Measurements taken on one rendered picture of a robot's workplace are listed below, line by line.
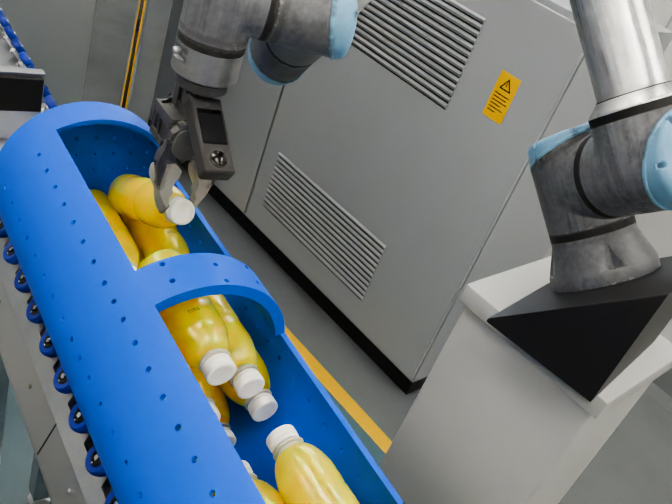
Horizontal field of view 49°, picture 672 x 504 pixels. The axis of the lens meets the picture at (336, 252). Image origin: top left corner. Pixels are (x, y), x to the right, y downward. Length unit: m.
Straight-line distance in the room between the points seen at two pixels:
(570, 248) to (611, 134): 0.24
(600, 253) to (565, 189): 0.12
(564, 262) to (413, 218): 1.25
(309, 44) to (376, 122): 1.64
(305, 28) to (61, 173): 0.40
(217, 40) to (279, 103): 2.04
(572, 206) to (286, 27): 0.61
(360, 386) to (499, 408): 1.37
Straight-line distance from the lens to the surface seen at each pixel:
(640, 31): 1.23
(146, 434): 0.82
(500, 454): 1.47
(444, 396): 1.50
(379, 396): 2.75
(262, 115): 3.08
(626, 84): 1.21
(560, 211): 1.34
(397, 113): 2.55
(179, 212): 1.09
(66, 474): 1.13
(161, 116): 1.07
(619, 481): 3.06
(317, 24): 0.97
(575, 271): 1.33
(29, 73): 1.68
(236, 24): 0.96
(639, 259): 1.34
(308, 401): 1.02
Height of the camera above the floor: 1.78
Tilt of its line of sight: 32 degrees down
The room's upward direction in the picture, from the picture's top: 22 degrees clockwise
